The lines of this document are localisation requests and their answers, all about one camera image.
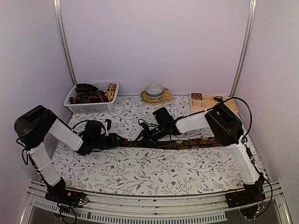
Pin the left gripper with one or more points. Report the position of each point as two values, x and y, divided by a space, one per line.
114 142

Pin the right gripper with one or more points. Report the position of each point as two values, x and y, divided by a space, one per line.
147 136

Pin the brown green patterned tie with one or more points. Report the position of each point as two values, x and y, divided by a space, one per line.
173 144

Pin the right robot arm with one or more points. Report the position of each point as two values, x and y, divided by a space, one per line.
227 131

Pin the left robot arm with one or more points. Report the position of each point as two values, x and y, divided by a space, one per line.
40 124

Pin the yellow woven mat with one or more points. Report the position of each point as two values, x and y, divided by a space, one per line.
165 97

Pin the white plastic basket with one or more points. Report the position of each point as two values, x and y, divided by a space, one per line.
92 107

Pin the rolled dark patterned tie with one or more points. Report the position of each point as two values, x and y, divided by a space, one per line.
196 96

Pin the yellow spotted tie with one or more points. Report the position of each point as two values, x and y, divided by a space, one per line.
110 92

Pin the dark red patterned tie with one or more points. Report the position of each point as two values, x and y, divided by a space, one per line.
86 94

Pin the wooden compartment box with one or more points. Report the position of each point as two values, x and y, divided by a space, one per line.
207 102

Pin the floral tablecloth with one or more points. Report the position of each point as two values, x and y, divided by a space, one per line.
146 171

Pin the rolled black tie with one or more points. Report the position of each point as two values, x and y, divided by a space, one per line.
218 99

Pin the clear drinking glass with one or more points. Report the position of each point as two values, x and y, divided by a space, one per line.
260 161

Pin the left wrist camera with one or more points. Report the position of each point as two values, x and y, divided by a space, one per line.
107 126

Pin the front metal rail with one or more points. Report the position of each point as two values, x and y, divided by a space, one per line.
121 209

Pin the left metal frame post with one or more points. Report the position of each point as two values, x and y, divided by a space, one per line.
63 38

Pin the metal frame post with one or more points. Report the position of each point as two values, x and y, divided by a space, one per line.
245 44
63 38

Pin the right metal frame post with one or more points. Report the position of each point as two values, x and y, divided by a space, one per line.
245 44

